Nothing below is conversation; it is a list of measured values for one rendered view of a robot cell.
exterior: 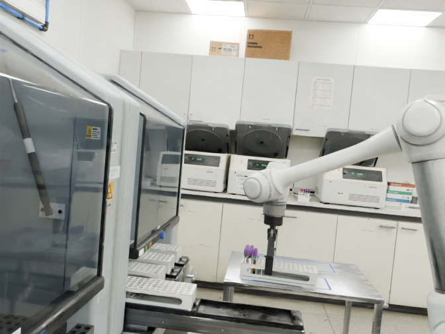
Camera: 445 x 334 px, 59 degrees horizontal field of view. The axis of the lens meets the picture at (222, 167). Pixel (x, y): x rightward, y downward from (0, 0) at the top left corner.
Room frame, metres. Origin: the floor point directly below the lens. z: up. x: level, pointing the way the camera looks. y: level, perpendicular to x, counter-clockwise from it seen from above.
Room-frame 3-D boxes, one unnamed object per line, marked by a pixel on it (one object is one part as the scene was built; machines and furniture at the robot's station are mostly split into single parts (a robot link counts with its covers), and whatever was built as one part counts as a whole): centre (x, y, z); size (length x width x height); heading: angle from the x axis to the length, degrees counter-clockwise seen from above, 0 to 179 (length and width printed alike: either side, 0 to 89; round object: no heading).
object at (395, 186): (3.82, -1.76, 1.10); 0.24 x 0.13 x 0.10; 83
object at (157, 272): (1.41, 0.33, 0.83); 0.30 x 0.10 x 0.06; 84
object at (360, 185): (3.73, -1.21, 1.25); 0.62 x 0.56 x 0.69; 174
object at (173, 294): (1.25, 0.20, 0.83); 0.30 x 0.10 x 0.06; 84
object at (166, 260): (1.56, 0.32, 0.83); 0.30 x 0.10 x 0.06; 84
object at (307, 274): (1.53, -0.26, 0.85); 0.30 x 0.10 x 0.06; 81
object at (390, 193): (3.83, -1.74, 1.01); 0.23 x 0.12 x 0.08; 84
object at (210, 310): (1.23, 0.02, 0.78); 0.73 x 0.14 x 0.09; 84
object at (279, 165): (1.53, -0.21, 1.21); 0.13 x 0.11 x 0.16; 151
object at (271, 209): (1.54, -0.22, 1.10); 0.09 x 0.09 x 0.06
